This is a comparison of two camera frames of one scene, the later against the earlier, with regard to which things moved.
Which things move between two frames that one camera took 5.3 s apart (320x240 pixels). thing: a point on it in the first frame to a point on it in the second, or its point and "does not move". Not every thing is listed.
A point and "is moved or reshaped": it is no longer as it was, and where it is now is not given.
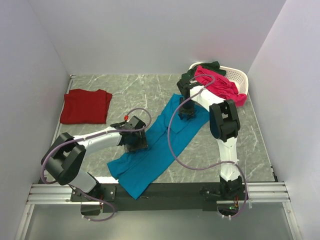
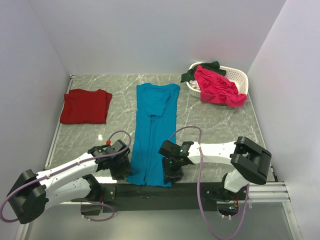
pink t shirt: [227, 89] does not move
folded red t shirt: [82, 106] does not move
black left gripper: [141, 144] to [126, 168]
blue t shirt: [135, 170] is moved or reshaped
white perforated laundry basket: [237, 78] does not move
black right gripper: [189, 113] to [174, 176]
